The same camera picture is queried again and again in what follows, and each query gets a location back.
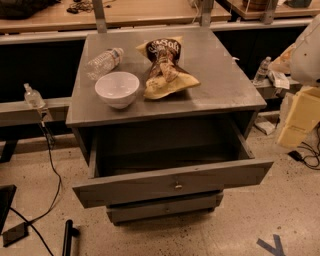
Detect grey top drawer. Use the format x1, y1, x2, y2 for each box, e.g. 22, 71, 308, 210
73, 117, 273, 208

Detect grey drawer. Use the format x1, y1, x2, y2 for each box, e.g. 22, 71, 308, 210
107, 191, 223, 225
73, 117, 273, 208

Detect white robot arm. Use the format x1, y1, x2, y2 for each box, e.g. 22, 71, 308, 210
269, 15, 320, 149

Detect grey bottom drawer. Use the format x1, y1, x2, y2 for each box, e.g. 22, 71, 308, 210
107, 191, 223, 225

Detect grey cabinet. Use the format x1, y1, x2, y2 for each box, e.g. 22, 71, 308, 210
66, 28, 266, 159

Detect yellow brown chip bag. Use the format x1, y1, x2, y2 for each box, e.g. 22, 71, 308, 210
136, 36, 200, 100

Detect white bowl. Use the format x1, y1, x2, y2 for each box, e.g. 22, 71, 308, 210
95, 71, 140, 109

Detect clear plastic water bottle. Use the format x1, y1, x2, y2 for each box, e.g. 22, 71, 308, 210
85, 48, 124, 81

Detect black object at left edge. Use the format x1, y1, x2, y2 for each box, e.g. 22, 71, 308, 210
0, 185, 17, 233

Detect black power adapter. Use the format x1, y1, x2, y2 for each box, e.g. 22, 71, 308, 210
3, 222, 28, 247

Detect small bottle on right rail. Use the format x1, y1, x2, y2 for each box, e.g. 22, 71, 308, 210
253, 57, 271, 86

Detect small bottle on rail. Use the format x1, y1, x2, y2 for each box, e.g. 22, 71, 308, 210
24, 83, 46, 109
253, 57, 271, 86

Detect white box on right rail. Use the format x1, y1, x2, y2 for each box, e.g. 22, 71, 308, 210
268, 70, 290, 89

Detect small bottle on left rail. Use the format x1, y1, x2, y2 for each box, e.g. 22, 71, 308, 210
24, 83, 46, 109

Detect black post at bottom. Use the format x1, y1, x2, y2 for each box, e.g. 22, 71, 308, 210
62, 219, 80, 256

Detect black cable on floor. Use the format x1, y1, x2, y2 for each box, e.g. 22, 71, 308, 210
8, 116, 63, 256

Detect black cables at right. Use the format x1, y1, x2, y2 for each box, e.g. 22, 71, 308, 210
287, 124, 320, 171

